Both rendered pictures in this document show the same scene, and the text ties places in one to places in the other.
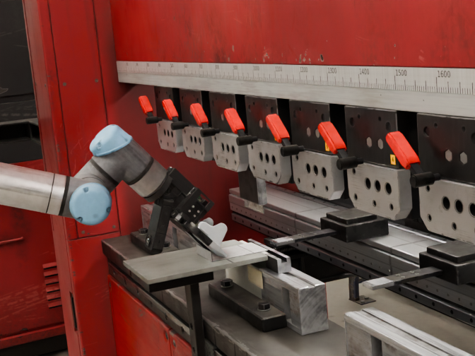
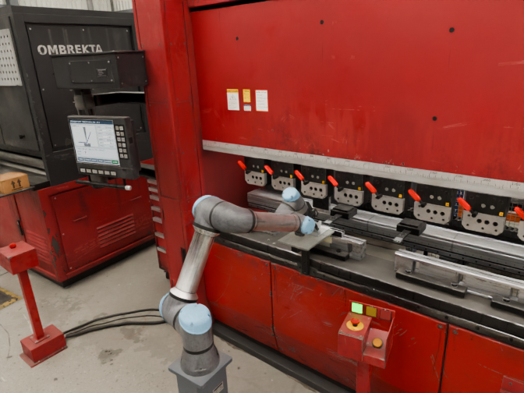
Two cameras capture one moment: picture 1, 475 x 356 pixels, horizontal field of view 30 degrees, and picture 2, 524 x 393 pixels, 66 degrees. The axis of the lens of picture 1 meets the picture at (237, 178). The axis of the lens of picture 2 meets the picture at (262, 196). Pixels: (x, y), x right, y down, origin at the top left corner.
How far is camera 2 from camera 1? 1.29 m
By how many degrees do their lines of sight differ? 29
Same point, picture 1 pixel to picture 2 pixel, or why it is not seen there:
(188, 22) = (286, 134)
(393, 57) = (454, 170)
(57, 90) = (180, 156)
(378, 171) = (437, 207)
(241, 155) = (326, 192)
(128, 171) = (299, 206)
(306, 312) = (362, 252)
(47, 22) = (176, 123)
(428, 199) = (468, 219)
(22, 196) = (287, 227)
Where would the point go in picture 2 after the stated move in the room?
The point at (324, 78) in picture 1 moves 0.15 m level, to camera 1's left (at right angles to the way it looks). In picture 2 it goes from (403, 171) to (377, 177)
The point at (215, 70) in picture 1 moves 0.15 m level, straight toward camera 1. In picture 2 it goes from (309, 157) to (327, 163)
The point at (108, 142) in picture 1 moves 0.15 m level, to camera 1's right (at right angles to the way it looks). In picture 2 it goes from (295, 196) to (322, 189)
